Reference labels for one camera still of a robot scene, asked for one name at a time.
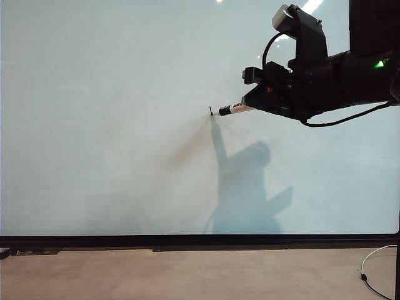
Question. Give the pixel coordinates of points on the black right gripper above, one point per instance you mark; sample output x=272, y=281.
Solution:
x=312, y=90

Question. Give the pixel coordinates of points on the white marker pen black cap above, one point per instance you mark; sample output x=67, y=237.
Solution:
x=232, y=108

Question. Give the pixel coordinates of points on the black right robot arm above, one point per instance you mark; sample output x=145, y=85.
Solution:
x=368, y=81

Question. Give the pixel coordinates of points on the black stand foot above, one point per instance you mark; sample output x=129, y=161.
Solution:
x=3, y=253

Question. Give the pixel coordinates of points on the grey wrist camera black mount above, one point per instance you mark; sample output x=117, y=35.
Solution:
x=307, y=34

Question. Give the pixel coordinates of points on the whiteboard with black frame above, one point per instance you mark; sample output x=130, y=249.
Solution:
x=93, y=125

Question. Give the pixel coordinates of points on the black whiteboard stand post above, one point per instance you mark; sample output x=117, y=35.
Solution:
x=399, y=272

